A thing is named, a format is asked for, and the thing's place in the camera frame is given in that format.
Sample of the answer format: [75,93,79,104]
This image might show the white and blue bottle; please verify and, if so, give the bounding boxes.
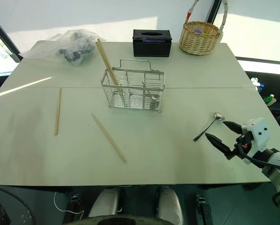
[251,77,265,92]

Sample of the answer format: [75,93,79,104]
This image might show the metal wire cutlery basket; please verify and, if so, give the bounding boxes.
[100,59,166,113]

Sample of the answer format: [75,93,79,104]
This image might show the clear plastic bag with parts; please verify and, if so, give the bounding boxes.
[21,29,107,67]

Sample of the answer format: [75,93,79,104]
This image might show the green bottle with yellow cap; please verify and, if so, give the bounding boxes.
[264,94,277,106]

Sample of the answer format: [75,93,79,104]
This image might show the black tissue box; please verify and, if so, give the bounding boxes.
[132,29,172,58]

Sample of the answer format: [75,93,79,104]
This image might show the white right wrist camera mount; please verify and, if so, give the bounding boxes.
[241,117,271,165]

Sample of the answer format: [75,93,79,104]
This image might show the silver metal spoon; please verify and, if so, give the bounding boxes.
[192,112,226,142]

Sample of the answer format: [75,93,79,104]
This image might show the dark round disc with screws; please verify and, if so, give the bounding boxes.
[0,185,36,225]

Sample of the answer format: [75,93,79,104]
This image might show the wooden chopstick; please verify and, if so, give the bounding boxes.
[97,38,120,86]
[54,87,62,136]
[91,113,128,163]
[96,41,119,94]

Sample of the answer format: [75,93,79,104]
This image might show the white rounded robot leg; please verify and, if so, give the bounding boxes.
[88,187,121,218]
[155,186,184,225]

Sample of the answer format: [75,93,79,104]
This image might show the dark rounded robot torso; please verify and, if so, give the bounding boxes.
[69,214,160,225]

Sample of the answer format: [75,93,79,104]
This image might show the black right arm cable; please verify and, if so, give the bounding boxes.
[237,140,280,172]

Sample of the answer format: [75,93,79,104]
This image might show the thin white cable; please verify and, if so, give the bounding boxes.
[53,191,85,218]

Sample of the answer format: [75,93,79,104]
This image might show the black window frame bar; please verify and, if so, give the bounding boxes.
[0,11,24,63]
[206,0,222,23]

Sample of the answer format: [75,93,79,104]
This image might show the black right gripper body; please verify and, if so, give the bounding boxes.
[233,131,252,160]

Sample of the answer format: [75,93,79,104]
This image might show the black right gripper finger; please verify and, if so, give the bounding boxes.
[223,120,243,136]
[205,133,235,161]

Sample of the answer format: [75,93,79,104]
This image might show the wicker basket with handle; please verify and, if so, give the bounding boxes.
[178,0,228,56]

